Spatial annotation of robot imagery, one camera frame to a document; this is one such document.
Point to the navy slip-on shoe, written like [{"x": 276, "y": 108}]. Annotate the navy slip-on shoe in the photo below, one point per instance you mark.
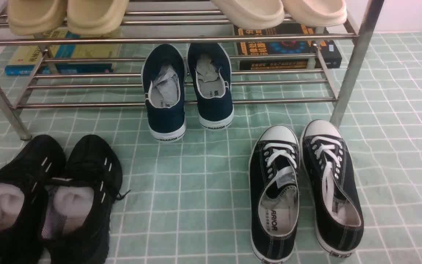
[
  {"x": 211, "y": 72},
  {"x": 163, "y": 80}
]

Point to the stainless steel shoe rack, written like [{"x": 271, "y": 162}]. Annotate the stainless steel shoe rack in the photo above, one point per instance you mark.
[{"x": 45, "y": 68}]

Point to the black canvas lace-up left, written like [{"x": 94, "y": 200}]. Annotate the black canvas lace-up left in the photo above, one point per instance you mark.
[{"x": 273, "y": 169}]

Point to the black canvas lace-up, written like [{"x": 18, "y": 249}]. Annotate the black canvas lace-up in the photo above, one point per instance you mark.
[
  {"x": 326, "y": 160},
  {"x": 273, "y": 169}
]

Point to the black orange book stack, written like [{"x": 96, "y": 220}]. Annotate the black orange book stack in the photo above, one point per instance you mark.
[{"x": 277, "y": 52}]

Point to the cream slipper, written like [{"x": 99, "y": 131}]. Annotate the cream slipper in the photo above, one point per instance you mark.
[
  {"x": 252, "y": 14},
  {"x": 317, "y": 13}
]

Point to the black canvas lace-up right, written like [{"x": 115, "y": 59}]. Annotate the black canvas lace-up right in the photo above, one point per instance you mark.
[{"x": 326, "y": 160}]

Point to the yellow blue book stack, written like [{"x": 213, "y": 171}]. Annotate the yellow blue book stack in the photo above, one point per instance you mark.
[{"x": 25, "y": 57}]

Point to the cream slipper far right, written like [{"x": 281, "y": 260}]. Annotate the cream slipper far right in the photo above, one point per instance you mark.
[{"x": 317, "y": 13}]

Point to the black mesh sneaker right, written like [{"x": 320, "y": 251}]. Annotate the black mesh sneaker right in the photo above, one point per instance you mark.
[{"x": 76, "y": 225}]

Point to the black mesh sneaker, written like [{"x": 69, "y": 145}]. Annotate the black mesh sneaker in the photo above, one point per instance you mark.
[
  {"x": 76, "y": 225},
  {"x": 23, "y": 197}
]

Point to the beige slipper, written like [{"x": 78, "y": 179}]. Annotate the beige slipper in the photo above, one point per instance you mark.
[
  {"x": 95, "y": 17},
  {"x": 29, "y": 17}
]

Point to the black mesh sneaker left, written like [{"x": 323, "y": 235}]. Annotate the black mesh sneaker left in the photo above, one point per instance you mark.
[{"x": 23, "y": 197}]

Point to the beige slipper far left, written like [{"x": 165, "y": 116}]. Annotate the beige slipper far left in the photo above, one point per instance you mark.
[{"x": 29, "y": 17}]

